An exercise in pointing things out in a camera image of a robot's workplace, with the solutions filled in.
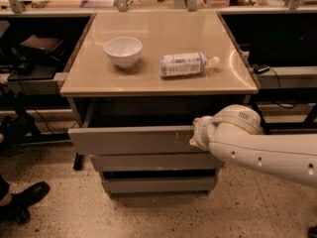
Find beige top drawer cabinet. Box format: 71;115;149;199
60;10;259;197

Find clear plastic water bottle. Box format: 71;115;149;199
158;52;221;77

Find white ceramic bowl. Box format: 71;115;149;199
104;37;143;68

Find small black device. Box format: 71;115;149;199
253;64;270;74

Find grey bottom drawer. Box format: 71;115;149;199
102;177;217;194

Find grey top drawer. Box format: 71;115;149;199
67;99;212;157

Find grey drawer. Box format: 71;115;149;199
90;152;224;172
67;99;212;157
102;177;217;194

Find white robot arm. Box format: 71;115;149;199
190;105;317;188

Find grey middle drawer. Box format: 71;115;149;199
90;152;224;172

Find black shoe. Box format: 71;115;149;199
0;181;50;224

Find black headphones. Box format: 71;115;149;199
11;47;35;75

